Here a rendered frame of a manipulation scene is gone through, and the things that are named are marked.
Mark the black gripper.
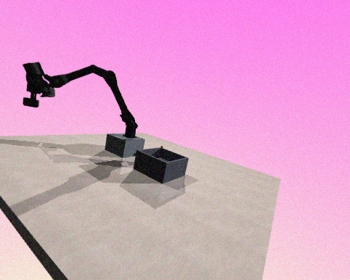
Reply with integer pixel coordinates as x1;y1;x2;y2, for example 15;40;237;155
23;73;42;107

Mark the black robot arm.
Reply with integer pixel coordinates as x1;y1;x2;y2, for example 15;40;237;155
22;62;138;138

